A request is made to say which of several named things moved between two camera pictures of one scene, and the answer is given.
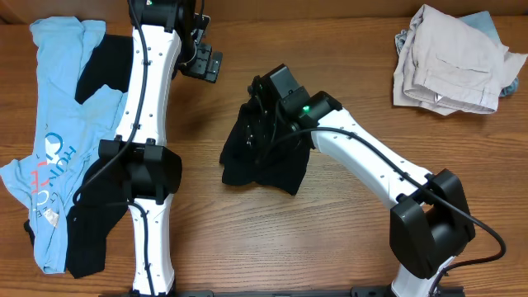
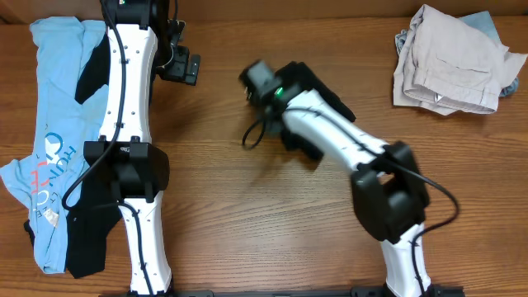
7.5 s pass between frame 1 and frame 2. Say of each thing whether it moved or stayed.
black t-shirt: moved
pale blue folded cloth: stayed
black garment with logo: stayed
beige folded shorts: stayed
